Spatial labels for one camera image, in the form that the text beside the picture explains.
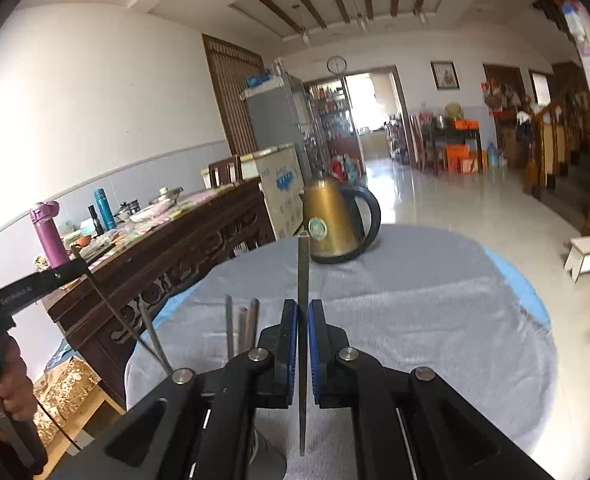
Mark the light blue table mat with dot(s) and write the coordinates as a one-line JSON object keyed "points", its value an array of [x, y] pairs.
{"points": [[522, 285]]}

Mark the brown wooden door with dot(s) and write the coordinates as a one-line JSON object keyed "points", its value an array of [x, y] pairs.
{"points": [[230, 100]]}

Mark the gold patterned box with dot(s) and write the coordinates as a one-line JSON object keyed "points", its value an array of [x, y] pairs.
{"points": [[65, 390]]}

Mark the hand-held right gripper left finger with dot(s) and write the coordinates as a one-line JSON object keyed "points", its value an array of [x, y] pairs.
{"points": [[290, 360]]}

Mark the purple water bottle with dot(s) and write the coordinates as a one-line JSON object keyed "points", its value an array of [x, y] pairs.
{"points": [[50, 240]]}

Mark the orange box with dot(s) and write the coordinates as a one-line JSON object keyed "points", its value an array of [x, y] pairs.
{"points": [[465, 125]]}

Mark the wooden staircase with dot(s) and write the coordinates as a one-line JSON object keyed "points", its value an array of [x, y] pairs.
{"points": [[555, 135]]}

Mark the round wall clock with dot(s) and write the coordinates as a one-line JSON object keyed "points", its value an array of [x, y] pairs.
{"points": [[337, 65]]}

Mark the carved dark wooden sideboard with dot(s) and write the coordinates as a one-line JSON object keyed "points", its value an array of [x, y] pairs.
{"points": [[175, 260]]}

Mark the gold electric kettle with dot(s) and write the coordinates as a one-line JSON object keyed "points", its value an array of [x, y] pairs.
{"points": [[325, 215]]}

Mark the white blue printed cardboard box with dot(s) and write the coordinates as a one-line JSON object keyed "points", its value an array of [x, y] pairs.
{"points": [[282, 190]]}

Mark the wooden chair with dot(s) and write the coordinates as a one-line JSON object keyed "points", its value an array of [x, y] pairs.
{"points": [[225, 172]]}

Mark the grey refrigerator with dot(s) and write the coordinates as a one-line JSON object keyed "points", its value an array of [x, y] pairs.
{"points": [[275, 120]]}

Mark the framed wall picture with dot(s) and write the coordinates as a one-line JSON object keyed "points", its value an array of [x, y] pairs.
{"points": [[444, 76]]}

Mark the white wooden stool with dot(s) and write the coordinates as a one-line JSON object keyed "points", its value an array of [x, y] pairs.
{"points": [[585, 247]]}

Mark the stack of orange boxes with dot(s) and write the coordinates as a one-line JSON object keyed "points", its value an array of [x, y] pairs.
{"points": [[462, 160]]}

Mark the person's left hand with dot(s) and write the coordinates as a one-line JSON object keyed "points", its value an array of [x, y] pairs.
{"points": [[20, 385]]}

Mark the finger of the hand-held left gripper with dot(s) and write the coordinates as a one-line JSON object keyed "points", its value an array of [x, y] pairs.
{"points": [[65, 272]]}

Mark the blue water jug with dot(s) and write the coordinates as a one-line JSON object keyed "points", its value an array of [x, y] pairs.
{"points": [[493, 156]]}

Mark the small black bottle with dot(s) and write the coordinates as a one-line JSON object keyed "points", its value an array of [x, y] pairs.
{"points": [[96, 222]]}

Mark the dark wooden side table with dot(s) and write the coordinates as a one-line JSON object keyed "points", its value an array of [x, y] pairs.
{"points": [[437, 137]]}

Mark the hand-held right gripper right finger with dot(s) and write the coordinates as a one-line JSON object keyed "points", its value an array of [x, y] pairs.
{"points": [[316, 360]]}

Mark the grey tablecloth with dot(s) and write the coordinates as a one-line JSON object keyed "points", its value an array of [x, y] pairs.
{"points": [[425, 335]]}

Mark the glass pot lid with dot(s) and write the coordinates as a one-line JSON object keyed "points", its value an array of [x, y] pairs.
{"points": [[167, 195]]}

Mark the pendant ceiling lamp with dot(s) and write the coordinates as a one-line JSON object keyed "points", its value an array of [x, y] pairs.
{"points": [[302, 32], [422, 15], [361, 22]]}

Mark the teal thermos bottle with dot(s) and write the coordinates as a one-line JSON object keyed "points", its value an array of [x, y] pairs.
{"points": [[105, 210]]}

